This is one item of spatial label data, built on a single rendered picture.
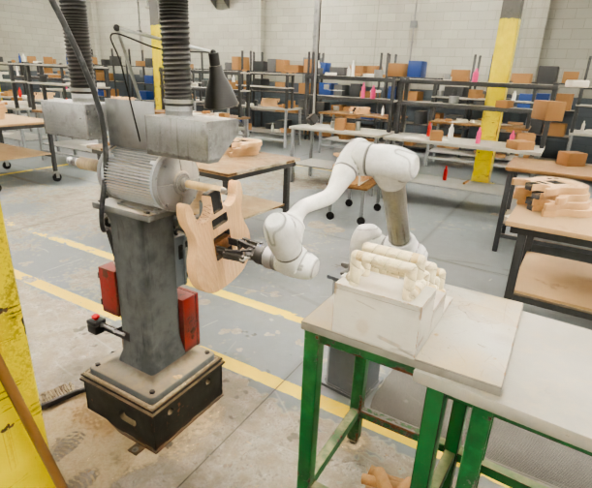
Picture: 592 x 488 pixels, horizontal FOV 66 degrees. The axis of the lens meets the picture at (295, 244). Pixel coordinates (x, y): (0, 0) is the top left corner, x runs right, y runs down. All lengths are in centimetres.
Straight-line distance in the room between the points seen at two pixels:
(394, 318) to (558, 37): 1133
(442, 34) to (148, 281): 1137
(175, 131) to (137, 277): 77
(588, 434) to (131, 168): 176
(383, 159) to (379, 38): 1151
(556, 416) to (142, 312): 167
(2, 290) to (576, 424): 139
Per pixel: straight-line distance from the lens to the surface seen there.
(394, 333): 138
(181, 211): 163
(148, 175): 193
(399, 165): 182
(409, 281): 130
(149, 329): 227
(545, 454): 272
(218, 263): 181
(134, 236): 210
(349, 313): 141
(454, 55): 1268
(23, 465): 143
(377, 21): 1335
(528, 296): 328
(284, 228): 145
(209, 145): 162
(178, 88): 174
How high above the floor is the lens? 169
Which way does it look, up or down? 21 degrees down
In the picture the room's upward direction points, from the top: 2 degrees clockwise
